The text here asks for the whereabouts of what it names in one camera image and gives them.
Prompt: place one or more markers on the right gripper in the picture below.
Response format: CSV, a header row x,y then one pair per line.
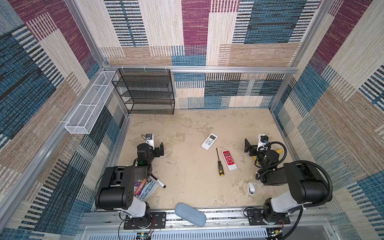
x,y
252,148

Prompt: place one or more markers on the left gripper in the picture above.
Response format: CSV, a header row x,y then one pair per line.
x,y
157,150

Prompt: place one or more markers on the black yellow screwdriver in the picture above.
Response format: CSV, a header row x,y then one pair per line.
x,y
220,166

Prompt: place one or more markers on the white remote control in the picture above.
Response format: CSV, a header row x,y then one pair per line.
x,y
210,140

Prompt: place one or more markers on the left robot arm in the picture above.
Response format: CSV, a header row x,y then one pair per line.
x,y
119,186

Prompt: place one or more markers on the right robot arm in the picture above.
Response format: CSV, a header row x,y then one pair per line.
x,y
309,184

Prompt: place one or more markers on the red remote control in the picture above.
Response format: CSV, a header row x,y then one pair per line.
x,y
229,160

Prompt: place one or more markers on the yellow plastic shovel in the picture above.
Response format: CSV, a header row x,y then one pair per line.
x,y
267,155

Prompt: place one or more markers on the black white marker pen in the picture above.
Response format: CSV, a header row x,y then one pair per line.
x,y
159,181

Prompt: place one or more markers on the colourful paperback book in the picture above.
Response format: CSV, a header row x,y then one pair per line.
x,y
144,188

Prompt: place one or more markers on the blue grey oval pouch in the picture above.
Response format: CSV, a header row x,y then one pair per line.
x,y
190,214

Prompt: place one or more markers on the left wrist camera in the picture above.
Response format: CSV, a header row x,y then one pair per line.
x,y
150,139

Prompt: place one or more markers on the black wire shelf rack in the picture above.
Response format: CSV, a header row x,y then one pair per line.
x,y
146,91

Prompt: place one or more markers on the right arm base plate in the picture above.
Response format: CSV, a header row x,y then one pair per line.
x,y
256,217

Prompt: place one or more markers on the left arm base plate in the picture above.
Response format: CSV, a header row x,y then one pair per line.
x,y
155,220

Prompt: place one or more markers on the white wire mesh basket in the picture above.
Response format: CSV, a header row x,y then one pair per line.
x,y
86,114

